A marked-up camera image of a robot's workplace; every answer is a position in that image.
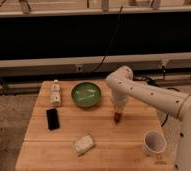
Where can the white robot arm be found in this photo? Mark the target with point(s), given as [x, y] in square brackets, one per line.
[176, 104]

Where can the black rectangular block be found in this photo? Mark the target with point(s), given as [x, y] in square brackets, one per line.
[52, 119]

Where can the white plastic bottle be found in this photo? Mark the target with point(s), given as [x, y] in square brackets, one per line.
[55, 97]

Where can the green bowl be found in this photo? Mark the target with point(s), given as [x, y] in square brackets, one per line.
[86, 94]

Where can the white cup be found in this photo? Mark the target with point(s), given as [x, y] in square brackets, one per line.
[153, 143]

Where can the dark red pepper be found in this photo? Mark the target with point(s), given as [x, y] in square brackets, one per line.
[117, 117]

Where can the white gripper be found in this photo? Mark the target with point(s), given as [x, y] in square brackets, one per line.
[119, 106]

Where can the white sponge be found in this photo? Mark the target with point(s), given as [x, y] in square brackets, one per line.
[83, 144]

